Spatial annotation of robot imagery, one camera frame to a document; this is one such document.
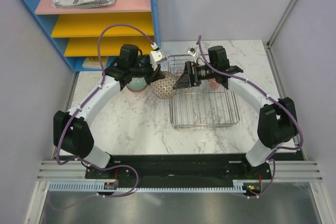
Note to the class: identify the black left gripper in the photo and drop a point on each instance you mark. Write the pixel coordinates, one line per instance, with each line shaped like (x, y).
(156, 75)

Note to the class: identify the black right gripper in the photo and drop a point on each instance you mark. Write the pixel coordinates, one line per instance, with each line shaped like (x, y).
(189, 77)

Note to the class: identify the red diamond pattern bowl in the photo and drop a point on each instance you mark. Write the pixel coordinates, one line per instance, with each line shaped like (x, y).
(179, 73)

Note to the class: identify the brown lattice pattern bowl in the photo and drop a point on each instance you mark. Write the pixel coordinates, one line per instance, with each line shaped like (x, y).
(163, 88)

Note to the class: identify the black white floral bowl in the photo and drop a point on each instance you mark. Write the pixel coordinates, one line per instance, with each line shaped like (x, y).
(213, 84)

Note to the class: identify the chrome wire dish rack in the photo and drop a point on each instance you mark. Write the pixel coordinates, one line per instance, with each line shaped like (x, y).
(201, 107)

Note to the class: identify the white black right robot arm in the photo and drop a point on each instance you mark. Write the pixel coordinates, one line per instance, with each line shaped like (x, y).
(277, 123)

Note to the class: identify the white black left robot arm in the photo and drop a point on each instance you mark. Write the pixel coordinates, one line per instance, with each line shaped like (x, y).
(72, 128)

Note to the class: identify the celadon green bowl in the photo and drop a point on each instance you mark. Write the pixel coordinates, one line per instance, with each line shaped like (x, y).
(137, 84)

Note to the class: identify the pink bowl under green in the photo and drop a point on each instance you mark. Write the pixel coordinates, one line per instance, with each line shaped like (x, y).
(137, 91)

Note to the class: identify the yellow white book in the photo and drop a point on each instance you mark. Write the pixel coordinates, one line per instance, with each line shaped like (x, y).
(94, 62)

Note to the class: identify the blue pink yellow shelf unit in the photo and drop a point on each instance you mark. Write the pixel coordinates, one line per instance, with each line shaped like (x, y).
(79, 33)

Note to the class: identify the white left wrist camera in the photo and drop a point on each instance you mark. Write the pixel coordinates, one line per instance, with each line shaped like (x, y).
(156, 58)

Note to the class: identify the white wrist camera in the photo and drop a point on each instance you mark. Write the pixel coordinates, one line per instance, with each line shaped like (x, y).
(156, 58)
(193, 53)

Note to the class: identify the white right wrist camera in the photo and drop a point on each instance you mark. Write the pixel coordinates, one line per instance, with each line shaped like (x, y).
(193, 53)

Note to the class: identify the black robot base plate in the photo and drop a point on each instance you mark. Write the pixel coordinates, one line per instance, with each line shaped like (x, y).
(180, 170)

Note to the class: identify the white slotted cable duct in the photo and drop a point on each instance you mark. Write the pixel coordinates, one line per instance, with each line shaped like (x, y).
(110, 187)

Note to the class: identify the aluminium frame rail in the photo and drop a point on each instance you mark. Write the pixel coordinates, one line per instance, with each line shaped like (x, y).
(51, 171)

